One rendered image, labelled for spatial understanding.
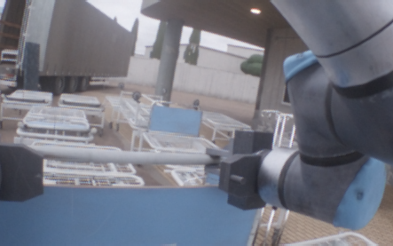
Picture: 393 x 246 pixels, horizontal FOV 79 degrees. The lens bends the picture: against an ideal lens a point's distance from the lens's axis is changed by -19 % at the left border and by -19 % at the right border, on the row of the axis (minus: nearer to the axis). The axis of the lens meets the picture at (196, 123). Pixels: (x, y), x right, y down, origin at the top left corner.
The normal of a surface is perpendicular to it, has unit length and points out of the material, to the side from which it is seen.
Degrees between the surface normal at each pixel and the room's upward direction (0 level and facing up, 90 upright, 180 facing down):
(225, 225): 90
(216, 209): 90
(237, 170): 80
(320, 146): 107
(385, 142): 135
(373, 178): 85
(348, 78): 118
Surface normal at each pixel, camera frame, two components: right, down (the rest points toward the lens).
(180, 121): 0.33, 0.19
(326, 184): -0.67, 0.31
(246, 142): -0.86, -0.07
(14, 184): 0.50, 0.04
